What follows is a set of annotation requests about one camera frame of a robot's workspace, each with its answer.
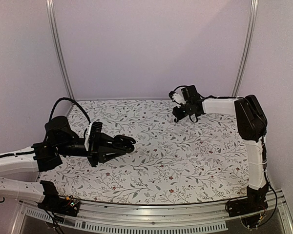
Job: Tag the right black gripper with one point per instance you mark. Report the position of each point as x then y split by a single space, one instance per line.
177 113

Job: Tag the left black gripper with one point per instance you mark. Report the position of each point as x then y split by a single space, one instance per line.
101 147

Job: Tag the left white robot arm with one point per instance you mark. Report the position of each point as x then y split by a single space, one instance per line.
60 141

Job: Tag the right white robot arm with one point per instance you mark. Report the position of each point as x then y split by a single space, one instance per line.
251 126

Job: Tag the floral patterned table mat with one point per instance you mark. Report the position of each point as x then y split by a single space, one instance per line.
196 159

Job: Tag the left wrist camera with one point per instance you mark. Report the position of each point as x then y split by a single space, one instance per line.
94 128

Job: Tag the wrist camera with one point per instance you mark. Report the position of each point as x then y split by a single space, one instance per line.
94 128
183 94

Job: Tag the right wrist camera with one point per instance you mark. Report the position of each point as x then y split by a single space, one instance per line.
183 94

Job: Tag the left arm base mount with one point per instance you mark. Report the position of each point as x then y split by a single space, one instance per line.
54 203

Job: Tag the front aluminium rail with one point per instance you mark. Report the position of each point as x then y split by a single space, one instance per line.
200 218

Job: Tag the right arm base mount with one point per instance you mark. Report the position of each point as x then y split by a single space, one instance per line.
254 205

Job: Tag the right aluminium frame post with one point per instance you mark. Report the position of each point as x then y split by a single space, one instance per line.
246 47

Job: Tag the aluminium frame post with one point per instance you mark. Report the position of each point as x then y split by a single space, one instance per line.
58 49
246 47

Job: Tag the left aluminium frame post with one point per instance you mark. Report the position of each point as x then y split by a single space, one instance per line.
58 49

